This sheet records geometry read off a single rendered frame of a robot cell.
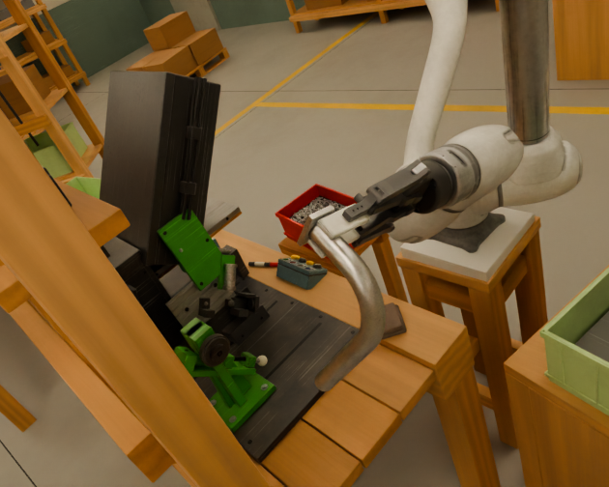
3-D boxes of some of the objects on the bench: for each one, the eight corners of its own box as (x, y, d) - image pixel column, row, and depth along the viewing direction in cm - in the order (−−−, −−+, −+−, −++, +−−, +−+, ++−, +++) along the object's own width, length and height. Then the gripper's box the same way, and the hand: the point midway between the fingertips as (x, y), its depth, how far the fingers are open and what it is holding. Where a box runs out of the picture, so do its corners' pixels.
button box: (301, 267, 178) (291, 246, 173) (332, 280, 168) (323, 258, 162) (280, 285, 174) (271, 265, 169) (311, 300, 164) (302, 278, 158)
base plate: (170, 242, 219) (167, 238, 217) (372, 339, 141) (370, 334, 140) (83, 308, 201) (79, 304, 199) (260, 463, 123) (257, 458, 122)
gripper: (394, 201, 87) (284, 256, 74) (439, 126, 75) (319, 175, 62) (426, 233, 85) (319, 296, 71) (478, 160, 73) (362, 219, 59)
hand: (338, 230), depth 68 cm, fingers closed on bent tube, 3 cm apart
